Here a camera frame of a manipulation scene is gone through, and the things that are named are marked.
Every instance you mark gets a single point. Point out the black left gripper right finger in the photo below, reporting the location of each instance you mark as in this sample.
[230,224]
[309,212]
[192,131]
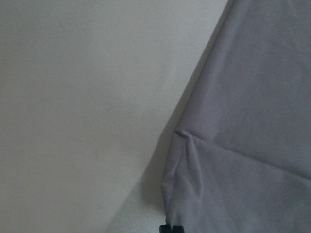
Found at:
[177,229]

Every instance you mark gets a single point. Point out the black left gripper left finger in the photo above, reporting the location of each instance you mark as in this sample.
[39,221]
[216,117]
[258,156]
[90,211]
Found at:
[165,229]

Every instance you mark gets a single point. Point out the brown t-shirt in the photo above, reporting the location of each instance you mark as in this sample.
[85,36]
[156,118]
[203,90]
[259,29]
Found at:
[240,155]

